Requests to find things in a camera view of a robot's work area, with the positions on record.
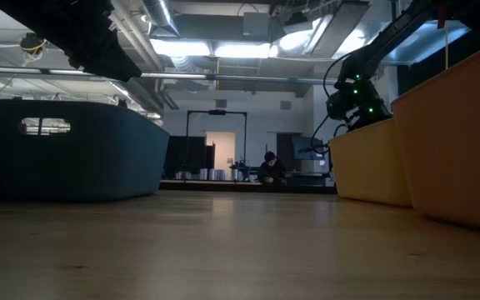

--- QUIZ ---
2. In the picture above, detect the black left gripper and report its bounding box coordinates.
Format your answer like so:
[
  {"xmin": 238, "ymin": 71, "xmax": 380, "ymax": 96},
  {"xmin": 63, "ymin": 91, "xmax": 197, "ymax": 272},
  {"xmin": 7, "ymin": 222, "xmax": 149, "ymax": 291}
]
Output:
[{"xmin": 0, "ymin": 0, "xmax": 143, "ymax": 83}]

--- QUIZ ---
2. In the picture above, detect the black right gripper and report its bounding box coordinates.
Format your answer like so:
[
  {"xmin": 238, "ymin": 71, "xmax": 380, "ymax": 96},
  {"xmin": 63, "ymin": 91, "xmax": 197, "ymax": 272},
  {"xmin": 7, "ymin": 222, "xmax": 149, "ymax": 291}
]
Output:
[{"xmin": 327, "ymin": 78, "xmax": 391, "ymax": 131}]

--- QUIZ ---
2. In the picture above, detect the yellow plastic bin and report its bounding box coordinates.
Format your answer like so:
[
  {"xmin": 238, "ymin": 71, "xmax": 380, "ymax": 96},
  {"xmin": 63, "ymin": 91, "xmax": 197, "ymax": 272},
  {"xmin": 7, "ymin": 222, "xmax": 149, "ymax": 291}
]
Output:
[{"xmin": 328, "ymin": 117, "xmax": 413, "ymax": 208}]

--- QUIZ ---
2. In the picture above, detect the teal plastic bin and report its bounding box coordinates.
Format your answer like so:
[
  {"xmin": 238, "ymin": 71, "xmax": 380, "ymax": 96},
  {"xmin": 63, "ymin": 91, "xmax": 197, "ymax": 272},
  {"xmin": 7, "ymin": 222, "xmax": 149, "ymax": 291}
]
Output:
[{"xmin": 0, "ymin": 98, "xmax": 171, "ymax": 203}]

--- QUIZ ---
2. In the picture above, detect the orange plastic bin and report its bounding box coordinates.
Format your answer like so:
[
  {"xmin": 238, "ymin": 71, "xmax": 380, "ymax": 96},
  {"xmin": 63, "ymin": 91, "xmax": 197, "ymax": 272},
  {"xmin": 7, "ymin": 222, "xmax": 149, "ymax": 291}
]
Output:
[{"xmin": 391, "ymin": 35, "xmax": 480, "ymax": 234}]

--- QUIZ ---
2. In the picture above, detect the bright ceiling light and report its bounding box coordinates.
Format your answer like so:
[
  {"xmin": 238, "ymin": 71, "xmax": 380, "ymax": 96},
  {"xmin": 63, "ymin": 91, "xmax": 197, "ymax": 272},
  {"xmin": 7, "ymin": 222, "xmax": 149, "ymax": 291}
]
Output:
[
  {"xmin": 213, "ymin": 42, "xmax": 278, "ymax": 59},
  {"xmin": 150, "ymin": 39, "xmax": 212, "ymax": 58}
]

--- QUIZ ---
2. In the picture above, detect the person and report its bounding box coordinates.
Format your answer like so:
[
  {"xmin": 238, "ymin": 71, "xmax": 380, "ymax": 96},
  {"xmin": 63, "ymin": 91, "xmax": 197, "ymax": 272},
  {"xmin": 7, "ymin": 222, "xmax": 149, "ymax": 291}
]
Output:
[{"xmin": 257, "ymin": 150, "xmax": 288, "ymax": 187}]

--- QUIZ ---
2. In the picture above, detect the grey horizontal ceiling pipe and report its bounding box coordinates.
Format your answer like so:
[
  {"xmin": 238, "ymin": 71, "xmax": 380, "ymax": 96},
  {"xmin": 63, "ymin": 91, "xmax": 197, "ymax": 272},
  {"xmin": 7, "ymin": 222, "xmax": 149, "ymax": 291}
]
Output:
[{"xmin": 0, "ymin": 65, "xmax": 341, "ymax": 87}]

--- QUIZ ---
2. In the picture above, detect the black screen panel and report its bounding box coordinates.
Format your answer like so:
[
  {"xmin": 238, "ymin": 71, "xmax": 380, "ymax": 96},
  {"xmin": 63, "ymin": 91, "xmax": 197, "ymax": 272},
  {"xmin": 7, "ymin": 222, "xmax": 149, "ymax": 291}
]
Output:
[{"xmin": 163, "ymin": 135, "xmax": 216, "ymax": 180}]

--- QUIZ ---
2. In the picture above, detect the grey ceiling box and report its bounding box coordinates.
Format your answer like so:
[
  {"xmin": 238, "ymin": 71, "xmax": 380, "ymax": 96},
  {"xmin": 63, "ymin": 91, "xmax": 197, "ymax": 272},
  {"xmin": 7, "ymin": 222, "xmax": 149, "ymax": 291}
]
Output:
[{"xmin": 242, "ymin": 12, "xmax": 271, "ymax": 38}]

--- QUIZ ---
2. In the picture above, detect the pale door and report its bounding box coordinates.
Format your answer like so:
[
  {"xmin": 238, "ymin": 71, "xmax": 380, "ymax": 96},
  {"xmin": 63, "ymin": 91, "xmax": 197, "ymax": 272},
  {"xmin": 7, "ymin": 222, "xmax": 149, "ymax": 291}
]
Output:
[{"xmin": 205, "ymin": 131, "xmax": 237, "ymax": 170}]

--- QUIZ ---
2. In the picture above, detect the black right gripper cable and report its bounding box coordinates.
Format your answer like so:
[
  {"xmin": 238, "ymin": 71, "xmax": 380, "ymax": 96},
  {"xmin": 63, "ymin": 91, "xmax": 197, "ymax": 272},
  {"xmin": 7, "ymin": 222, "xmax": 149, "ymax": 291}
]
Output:
[{"xmin": 309, "ymin": 52, "xmax": 353, "ymax": 155}]

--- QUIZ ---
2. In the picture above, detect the dark wall monitor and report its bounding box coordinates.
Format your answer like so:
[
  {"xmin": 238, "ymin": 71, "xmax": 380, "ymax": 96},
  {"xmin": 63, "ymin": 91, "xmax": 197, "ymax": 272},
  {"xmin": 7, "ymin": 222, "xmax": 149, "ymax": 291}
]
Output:
[{"xmin": 292, "ymin": 136, "xmax": 327, "ymax": 162}]

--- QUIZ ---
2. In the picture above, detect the silver spiral ceiling duct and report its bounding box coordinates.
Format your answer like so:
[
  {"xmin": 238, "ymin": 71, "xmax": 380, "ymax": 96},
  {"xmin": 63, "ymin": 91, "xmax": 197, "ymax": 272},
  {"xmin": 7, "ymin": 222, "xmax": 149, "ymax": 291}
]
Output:
[{"xmin": 139, "ymin": 0, "xmax": 182, "ymax": 38}]

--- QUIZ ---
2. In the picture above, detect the black ceiling device yellow cable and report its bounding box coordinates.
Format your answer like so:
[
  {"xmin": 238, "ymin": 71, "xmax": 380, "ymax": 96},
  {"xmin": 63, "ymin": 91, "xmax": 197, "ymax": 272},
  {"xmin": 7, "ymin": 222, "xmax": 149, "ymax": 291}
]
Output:
[{"xmin": 18, "ymin": 32, "xmax": 48, "ymax": 58}]

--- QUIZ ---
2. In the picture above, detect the flat metal ceiling duct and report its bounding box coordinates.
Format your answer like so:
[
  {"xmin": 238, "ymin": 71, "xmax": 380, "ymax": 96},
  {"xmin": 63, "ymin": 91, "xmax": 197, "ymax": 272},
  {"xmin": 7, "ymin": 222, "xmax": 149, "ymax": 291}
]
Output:
[{"xmin": 308, "ymin": 0, "xmax": 371, "ymax": 59}]

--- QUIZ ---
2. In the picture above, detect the black gantry frame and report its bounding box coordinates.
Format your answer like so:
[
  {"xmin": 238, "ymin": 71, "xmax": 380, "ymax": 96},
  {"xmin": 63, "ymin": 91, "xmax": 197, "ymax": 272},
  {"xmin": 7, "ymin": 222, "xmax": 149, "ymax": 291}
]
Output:
[{"xmin": 185, "ymin": 109, "xmax": 248, "ymax": 181}]

